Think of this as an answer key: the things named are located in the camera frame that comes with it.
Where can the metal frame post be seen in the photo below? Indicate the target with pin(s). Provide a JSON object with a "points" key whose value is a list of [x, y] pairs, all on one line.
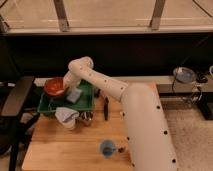
{"points": [[61, 15], [157, 14]]}

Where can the black office chair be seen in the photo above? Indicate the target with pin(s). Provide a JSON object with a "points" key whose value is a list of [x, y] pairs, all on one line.
{"points": [[12, 130]]}

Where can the red bowl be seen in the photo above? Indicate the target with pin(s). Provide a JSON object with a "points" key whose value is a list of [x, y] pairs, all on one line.
{"points": [[54, 87]]}

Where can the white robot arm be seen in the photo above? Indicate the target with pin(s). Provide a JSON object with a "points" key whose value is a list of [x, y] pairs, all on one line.
{"points": [[149, 139]]}

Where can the metal frame post left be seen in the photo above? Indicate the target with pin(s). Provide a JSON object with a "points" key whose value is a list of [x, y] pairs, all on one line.
{"points": [[61, 15]]}

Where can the black knife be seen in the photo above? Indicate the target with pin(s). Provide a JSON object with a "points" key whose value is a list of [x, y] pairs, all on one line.
{"points": [[106, 109]]}

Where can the green plastic tray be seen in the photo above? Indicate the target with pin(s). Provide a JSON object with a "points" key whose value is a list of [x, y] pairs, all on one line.
{"points": [[47, 105]]}

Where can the blue mug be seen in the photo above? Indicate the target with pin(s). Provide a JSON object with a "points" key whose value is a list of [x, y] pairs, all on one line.
{"points": [[107, 148]]}

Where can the metal cup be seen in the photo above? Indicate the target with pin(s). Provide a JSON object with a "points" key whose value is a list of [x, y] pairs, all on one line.
{"points": [[86, 118]]}

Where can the metal frame post right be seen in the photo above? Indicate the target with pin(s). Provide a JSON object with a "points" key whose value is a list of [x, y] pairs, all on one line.
{"points": [[157, 14]]}

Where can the white cup with cloth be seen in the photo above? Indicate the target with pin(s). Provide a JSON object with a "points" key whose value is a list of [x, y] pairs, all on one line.
{"points": [[67, 117]]}

